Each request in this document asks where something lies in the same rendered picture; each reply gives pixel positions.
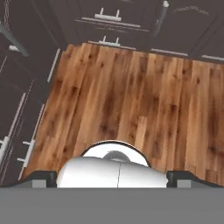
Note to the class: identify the dark dishwasher door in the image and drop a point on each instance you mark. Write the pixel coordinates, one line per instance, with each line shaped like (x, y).
(189, 29)

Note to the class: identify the white rounded cylinder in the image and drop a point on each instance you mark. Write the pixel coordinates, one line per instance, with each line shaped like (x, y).
(110, 173)

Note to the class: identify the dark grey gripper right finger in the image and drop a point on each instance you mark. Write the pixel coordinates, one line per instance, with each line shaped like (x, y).
(179, 176)

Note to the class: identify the dark cupboard run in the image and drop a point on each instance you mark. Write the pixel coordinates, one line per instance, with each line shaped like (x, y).
(20, 87)

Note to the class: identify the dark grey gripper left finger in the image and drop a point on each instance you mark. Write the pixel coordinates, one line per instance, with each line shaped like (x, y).
(43, 176)

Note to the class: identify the dark drawer front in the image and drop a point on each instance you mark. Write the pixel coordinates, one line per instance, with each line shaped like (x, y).
(87, 32)
(87, 10)

